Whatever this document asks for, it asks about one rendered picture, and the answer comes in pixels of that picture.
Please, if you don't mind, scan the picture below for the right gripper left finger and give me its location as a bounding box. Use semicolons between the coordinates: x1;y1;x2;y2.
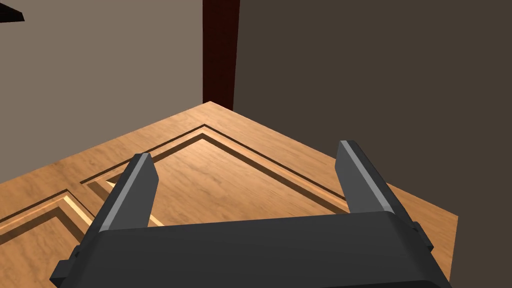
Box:
78;152;160;246

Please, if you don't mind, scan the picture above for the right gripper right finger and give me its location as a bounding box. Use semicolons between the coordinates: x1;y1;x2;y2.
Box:
334;139;414;230

